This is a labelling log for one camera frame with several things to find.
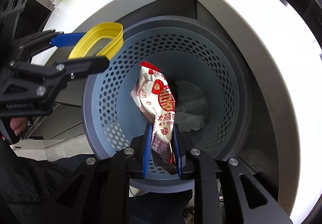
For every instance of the person's dark clothing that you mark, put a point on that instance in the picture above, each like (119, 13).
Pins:
(25, 188)

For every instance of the person's left hand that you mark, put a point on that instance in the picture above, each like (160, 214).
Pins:
(18, 124)

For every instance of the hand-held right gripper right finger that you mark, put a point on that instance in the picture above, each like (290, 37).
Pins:
(178, 153)

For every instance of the red and white snack wrapper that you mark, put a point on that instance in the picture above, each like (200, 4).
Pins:
(156, 93)

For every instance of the white tissue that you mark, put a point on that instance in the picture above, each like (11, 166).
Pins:
(191, 122)

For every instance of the yellow rimmed lid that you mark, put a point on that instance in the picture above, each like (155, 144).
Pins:
(110, 38)

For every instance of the grey perforated wastebasket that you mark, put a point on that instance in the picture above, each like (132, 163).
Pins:
(213, 63)

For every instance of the black gas stove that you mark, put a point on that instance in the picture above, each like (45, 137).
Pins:
(35, 15)

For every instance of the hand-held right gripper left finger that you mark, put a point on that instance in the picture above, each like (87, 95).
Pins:
(148, 151)

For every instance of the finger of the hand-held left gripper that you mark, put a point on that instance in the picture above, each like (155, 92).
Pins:
(83, 67)
(68, 38)

